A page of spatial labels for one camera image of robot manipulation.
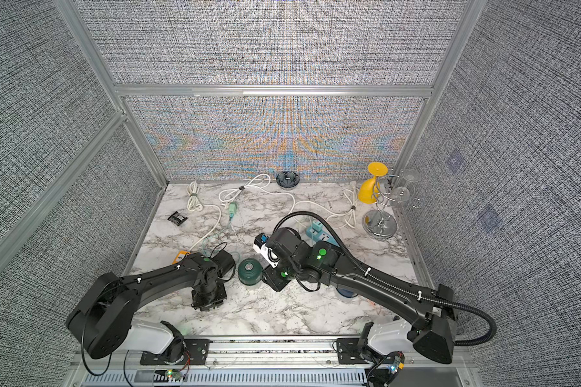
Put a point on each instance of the clear wine glass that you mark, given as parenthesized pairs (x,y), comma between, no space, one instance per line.
(400,195)

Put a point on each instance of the small black packet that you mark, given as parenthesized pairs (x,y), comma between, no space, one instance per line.
(177,219)

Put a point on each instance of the orange power strip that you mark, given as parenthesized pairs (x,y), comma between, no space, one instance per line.
(180,256)

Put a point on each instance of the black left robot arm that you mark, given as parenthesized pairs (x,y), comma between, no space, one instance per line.
(103,321)

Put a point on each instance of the green usb wall adapter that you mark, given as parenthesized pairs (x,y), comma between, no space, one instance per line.
(232,209)

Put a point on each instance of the black grinder blade lid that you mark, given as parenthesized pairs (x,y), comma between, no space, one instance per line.
(288,180)

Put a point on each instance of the yellow plastic goblet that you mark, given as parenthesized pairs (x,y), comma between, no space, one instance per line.
(368,190)

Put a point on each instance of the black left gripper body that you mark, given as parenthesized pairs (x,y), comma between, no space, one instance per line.
(208,299)

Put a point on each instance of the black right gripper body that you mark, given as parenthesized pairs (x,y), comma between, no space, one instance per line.
(279,277)

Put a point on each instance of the dark green meat grinder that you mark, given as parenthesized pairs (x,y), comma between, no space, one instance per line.
(250,272)

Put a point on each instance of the chrome wire glass rack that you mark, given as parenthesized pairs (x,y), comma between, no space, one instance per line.
(380,223)

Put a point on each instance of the teal power strip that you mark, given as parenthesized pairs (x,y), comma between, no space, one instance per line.
(317,232)

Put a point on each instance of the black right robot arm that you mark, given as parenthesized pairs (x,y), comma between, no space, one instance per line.
(430,315)

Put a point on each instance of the navy blue meat grinder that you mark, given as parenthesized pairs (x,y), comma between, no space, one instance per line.
(346,295)

